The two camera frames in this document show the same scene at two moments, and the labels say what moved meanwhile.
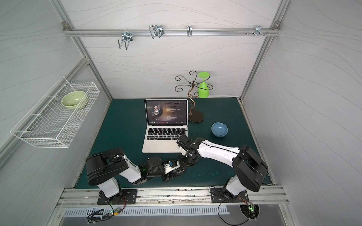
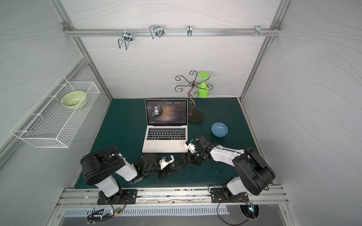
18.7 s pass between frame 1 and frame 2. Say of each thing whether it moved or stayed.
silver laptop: stayed
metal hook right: stayed
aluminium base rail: stayed
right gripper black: moved
